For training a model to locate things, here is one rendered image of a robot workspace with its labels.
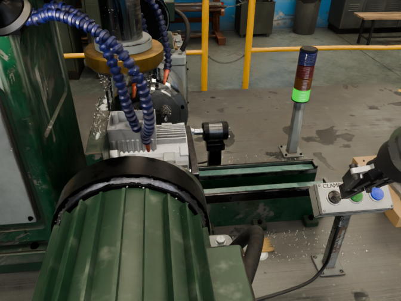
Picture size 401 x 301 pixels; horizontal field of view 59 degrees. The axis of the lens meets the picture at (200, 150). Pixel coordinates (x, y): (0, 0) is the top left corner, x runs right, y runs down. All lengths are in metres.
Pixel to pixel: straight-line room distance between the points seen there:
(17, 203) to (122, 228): 0.60
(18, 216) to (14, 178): 0.11
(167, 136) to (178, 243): 0.62
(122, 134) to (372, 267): 0.75
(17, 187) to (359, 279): 0.87
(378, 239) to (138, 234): 0.95
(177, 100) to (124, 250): 0.88
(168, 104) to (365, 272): 0.74
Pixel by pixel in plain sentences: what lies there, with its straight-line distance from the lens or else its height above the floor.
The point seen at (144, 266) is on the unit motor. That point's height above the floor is 1.36.
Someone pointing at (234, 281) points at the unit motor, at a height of 1.31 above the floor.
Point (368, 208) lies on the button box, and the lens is 0.89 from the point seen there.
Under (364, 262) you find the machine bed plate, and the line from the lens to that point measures 1.12.
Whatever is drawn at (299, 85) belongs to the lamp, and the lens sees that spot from 1.31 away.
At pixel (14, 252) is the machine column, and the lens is 1.04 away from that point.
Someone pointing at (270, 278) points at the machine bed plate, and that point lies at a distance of 1.01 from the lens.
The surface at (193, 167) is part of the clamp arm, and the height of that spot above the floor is 1.03.
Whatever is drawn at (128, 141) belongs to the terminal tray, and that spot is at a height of 1.11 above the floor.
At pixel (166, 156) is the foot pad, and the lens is 0.92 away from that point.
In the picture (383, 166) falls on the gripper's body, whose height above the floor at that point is 1.27.
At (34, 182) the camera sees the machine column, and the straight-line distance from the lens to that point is 0.87.
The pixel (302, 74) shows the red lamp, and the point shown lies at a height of 1.13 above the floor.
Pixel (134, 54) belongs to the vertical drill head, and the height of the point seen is 1.33.
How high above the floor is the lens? 1.59
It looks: 34 degrees down
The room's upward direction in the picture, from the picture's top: 1 degrees clockwise
